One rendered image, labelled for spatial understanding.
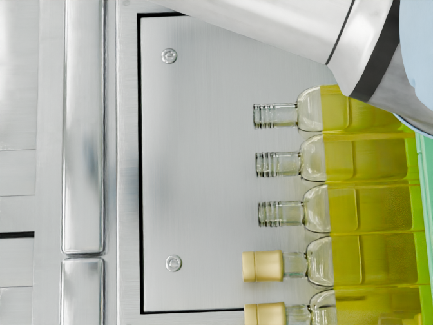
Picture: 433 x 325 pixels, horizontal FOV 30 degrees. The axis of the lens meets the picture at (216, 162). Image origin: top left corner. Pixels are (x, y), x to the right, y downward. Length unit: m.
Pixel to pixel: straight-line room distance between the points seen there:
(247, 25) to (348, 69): 0.07
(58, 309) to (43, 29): 0.39
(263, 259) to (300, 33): 0.40
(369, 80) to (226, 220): 0.54
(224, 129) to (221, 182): 0.07
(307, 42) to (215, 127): 0.54
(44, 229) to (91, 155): 0.12
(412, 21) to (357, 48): 0.07
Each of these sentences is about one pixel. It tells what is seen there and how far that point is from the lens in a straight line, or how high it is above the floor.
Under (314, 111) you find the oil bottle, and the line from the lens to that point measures 0.92.
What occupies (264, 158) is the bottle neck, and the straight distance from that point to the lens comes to 0.92.
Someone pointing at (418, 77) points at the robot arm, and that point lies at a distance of 0.46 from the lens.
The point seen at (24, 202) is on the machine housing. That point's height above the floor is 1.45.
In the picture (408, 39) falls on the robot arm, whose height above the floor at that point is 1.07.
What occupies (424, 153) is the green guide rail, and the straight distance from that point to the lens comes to 0.89.
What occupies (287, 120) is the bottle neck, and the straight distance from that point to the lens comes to 0.93.
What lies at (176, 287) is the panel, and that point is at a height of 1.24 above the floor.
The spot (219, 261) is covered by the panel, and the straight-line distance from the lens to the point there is 1.03.
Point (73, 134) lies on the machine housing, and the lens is 1.09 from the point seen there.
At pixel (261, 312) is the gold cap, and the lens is 0.88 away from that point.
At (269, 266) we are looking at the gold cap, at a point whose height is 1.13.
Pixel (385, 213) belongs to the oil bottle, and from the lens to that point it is 0.90.
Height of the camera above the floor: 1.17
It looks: 1 degrees up
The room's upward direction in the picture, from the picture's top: 92 degrees counter-clockwise
